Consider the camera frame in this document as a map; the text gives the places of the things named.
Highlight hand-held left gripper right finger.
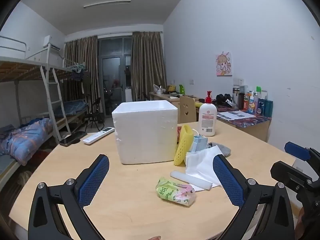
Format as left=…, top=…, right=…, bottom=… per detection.
left=212, top=154, right=295, bottom=240

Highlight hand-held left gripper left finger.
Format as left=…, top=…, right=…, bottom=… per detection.
left=27, top=154, right=110, bottom=240

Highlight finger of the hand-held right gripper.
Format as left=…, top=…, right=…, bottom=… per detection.
left=284, top=142, right=312, bottom=162
left=270, top=161, right=313, bottom=193

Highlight grey sock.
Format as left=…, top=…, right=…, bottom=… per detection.
left=207, top=142, right=232, bottom=158

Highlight white tissue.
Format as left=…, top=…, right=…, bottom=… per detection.
left=185, top=145, right=225, bottom=188

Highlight white foam strip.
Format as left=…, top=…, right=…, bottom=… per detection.
left=170, top=170, right=213, bottom=190

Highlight blue face mask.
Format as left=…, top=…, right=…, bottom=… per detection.
left=189, top=135, right=208, bottom=153

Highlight white foam box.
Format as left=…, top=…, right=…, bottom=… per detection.
left=112, top=100, right=178, bottom=165

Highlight white remote control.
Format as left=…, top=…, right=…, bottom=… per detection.
left=83, top=127, right=115, bottom=145

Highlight black smartphone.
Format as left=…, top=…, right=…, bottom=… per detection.
left=59, top=131, right=88, bottom=147

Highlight desk with patterned cloth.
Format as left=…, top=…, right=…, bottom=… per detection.
left=216, top=104, right=272, bottom=143

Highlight white bottle with green cap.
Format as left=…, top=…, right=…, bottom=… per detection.
left=254, top=86, right=262, bottom=113

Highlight black folding chair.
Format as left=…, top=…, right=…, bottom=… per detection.
left=85, top=97, right=104, bottom=132

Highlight white pump lotion bottle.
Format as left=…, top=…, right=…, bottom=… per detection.
left=198, top=91, right=217, bottom=137

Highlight printed paper sheets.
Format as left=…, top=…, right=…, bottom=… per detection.
left=217, top=110, right=257, bottom=122

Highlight blue plaid mattress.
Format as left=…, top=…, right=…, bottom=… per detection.
left=54, top=99, right=88, bottom=118

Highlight blue patterned blanket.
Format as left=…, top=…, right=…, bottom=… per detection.
left=0, top=117, right=54, bottom=166

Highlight silver thermos flask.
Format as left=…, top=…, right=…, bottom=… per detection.
left=232, top=87, right=240, bottom=108

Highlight wooden chair with smiley cutout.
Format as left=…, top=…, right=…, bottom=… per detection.
left=179, top=95, right=197, bottom=125

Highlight white bunk bed ladder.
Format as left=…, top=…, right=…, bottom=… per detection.
left=40, top=65, right=72, bottom=143

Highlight dark hanging clothes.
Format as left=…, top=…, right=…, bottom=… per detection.
left=70, top=69, right=92, bottom=98

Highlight glass balcony door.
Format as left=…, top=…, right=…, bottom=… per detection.
left=98, top=37, right=133, bottom=117

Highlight light wooden desk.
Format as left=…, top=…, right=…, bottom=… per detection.
left=149, top=91, right=200, bottom=124

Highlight white metal bunk bed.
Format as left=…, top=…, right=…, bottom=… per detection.
left=26, top=47, right=89, bottom=140
left=0, top=35, right=60, bottom=195

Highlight brown curtain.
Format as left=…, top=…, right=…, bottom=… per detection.
left=64, top=35, right=99, bottom=105
left=131, top=31, right=167, bottom=102

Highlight white air conditioner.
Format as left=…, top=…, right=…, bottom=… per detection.
left=43, top=35, right=61, bottom=51

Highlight ceiling tube light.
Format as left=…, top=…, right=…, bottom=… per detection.
left=83, top=0, right=131, bottom=9

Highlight pink cartoon wall poster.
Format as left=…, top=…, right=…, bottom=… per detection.
left=215, top=52, right=233, bottom=76

